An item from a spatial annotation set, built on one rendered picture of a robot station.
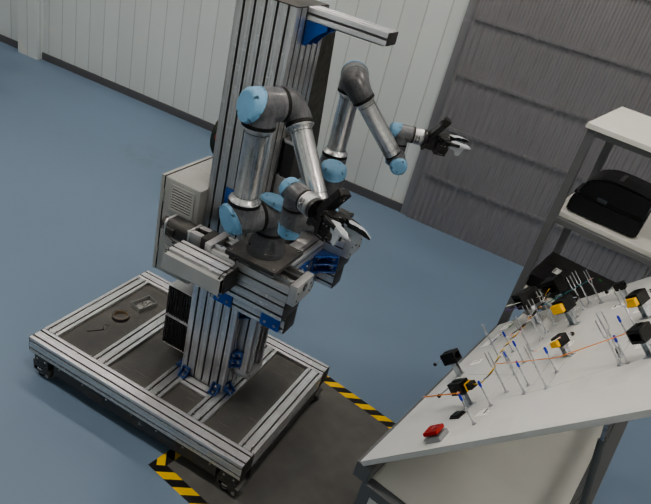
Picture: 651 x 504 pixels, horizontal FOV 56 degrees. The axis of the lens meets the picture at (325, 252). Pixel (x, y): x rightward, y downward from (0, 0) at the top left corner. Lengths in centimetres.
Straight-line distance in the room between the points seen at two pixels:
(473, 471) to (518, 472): 18
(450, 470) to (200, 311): 132
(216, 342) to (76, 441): 78
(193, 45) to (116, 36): 101
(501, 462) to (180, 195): 163
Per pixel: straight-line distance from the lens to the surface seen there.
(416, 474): 223
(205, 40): 657
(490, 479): 234
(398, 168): 267
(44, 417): 328
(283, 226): 197
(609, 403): 170
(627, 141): 266
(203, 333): 297
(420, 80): 556
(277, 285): 234
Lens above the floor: 238
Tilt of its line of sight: 29 degrees down
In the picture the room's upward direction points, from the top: 15 degrees clockwise
